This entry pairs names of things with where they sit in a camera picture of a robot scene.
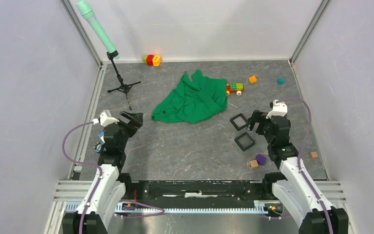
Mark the black square tray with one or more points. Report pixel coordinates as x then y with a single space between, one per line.
239 121
244 141

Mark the mint green microphone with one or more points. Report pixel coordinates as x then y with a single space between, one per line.
89 16

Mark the tan wooden cube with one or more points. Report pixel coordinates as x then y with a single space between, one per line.
253 164

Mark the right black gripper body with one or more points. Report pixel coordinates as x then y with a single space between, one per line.
263 126

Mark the brown wooden cube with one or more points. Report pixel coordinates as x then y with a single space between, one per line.
313 155

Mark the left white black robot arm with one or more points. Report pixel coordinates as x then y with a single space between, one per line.
94 213

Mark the orange toy brick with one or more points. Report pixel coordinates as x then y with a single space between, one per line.
252 79

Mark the blue white block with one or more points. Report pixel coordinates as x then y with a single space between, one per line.
98 148

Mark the green t-shirt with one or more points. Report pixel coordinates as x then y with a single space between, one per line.
195 98

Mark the teal cube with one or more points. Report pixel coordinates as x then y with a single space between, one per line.
280 81

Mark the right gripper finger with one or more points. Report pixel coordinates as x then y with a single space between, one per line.
257 114
251 122

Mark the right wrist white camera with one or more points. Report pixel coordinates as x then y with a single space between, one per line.
278 108

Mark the purple cube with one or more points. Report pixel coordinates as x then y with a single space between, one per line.
261 159

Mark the red green orange ring toy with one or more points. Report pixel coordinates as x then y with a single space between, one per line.
152 60

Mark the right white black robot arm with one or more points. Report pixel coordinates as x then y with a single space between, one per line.
292 185

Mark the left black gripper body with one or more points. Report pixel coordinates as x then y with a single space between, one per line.
130 127

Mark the colourful toy brick train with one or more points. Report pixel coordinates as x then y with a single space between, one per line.
234 88

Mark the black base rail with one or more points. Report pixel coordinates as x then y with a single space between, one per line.
199 194

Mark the wrist white camera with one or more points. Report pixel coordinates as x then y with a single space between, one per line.
278 108
105 118

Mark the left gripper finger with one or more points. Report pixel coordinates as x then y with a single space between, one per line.
137 118
127 115

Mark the black tripod stand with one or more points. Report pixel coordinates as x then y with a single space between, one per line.
124 88

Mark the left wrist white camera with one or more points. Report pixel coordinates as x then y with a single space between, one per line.
105 118

